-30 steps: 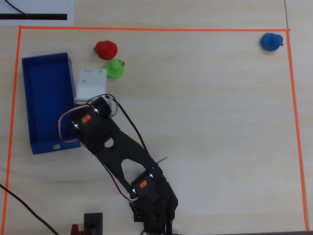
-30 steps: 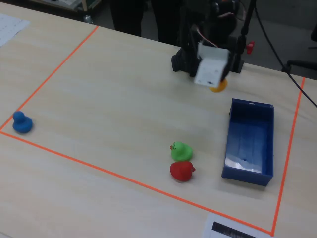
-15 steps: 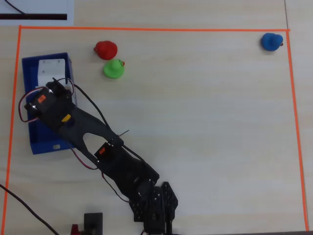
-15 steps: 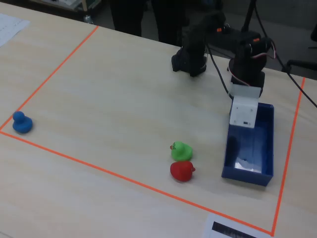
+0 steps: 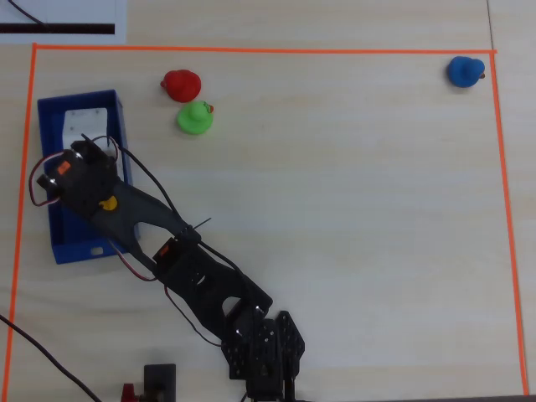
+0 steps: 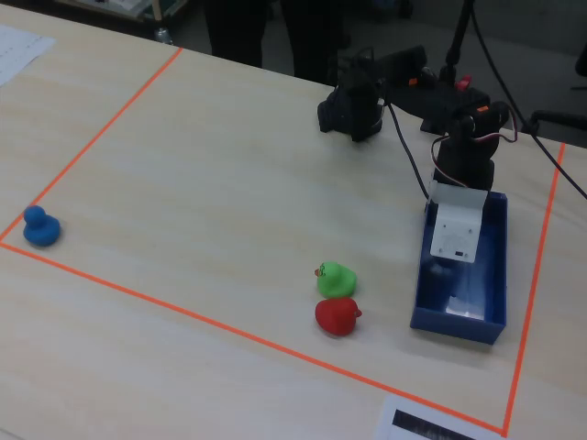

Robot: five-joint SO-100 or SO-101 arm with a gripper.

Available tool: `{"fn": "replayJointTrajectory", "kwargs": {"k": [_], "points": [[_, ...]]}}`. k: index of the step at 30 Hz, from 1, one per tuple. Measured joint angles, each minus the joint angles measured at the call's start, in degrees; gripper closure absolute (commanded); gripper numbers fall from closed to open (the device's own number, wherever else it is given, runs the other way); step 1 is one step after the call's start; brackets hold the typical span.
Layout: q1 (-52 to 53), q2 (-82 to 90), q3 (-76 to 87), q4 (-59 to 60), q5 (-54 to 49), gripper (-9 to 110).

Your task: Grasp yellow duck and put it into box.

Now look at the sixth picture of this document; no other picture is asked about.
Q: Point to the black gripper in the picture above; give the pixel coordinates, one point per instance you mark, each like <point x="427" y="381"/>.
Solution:
<point x="441" y="270"/>

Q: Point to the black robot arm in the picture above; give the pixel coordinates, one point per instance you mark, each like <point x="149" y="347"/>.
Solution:
<point x="426" y="91"/>

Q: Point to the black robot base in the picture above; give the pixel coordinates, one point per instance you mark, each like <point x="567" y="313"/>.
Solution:
<point x="353" y="114"/>

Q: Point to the blue plastic box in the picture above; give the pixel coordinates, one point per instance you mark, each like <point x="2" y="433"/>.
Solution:
<point x="493" y="284"/>

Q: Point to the green rubber duck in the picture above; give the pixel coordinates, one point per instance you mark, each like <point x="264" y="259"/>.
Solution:
<point x="337" y="279"/>

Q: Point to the red rubber duck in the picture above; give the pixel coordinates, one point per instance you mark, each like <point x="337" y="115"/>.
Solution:
<point x="337" y="316"/>

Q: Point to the blue rubber duck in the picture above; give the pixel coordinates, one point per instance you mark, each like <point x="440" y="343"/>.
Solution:
<point x="41" y="229"/>

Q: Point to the orange tape strip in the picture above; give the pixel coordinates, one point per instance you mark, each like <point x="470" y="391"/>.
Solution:
<point x="96" y="137"/>
<point x="252" y="337"/>
<point x="534" y="289"/>

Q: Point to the white paper with black bar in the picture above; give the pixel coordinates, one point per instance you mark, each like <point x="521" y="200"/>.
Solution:
<point x="413" y="421"/>

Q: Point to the red clamp knob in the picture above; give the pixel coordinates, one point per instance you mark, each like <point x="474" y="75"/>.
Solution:
<point x="464" y="84"/>

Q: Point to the black chair leg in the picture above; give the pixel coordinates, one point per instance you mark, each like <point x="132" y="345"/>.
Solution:
<point x="555" y="118"/>

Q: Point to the dark trouser leg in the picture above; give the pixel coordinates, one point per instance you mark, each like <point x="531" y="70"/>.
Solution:
<point x="312" y="41"/>
<point x="236" y="32"/>

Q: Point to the wooden shelf cart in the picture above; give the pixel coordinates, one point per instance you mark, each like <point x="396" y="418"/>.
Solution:
<point x="119" y="11"/>

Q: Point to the white printed paper sheet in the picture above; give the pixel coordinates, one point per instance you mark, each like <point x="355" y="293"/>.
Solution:
<point x="18" y="52"/>

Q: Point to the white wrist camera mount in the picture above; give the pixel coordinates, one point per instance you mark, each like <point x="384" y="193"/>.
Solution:
<point x="456" y="224"/>

